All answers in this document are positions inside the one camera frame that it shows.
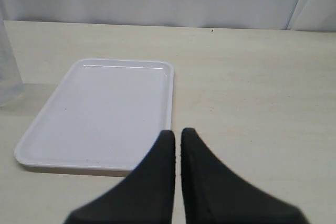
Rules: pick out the white rectangular plastic tray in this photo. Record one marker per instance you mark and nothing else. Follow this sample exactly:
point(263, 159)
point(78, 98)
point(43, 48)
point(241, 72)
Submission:
point(104, 115)

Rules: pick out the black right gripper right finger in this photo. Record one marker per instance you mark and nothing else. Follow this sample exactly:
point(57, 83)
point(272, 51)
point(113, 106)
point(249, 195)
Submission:
point(212, 193)

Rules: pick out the clear tall plastic container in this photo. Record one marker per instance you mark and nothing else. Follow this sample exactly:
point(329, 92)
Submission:
point(11, 82)

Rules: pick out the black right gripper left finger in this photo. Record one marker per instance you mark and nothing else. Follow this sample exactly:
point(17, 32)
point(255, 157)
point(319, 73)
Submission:
point(146, 195)

